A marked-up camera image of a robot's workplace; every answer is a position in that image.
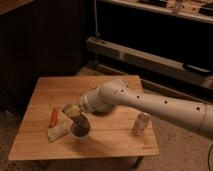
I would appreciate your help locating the long grey shelf unit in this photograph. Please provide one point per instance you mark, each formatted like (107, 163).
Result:
(151, 62)

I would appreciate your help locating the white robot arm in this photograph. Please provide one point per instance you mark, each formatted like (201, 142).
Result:
(196, 117)

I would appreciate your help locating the white plastic bottle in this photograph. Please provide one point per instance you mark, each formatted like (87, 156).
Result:
(141, 123)

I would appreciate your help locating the wooden table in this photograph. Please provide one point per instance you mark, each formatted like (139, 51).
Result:
(110, 135)

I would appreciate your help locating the pale sponge block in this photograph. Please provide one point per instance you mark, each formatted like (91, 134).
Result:
(57, 131)

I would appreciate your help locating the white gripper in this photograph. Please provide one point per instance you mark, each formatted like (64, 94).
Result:
(88, 102)

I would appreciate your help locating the dark wooden cabinet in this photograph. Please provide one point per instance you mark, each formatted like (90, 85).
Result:
(40, 38)

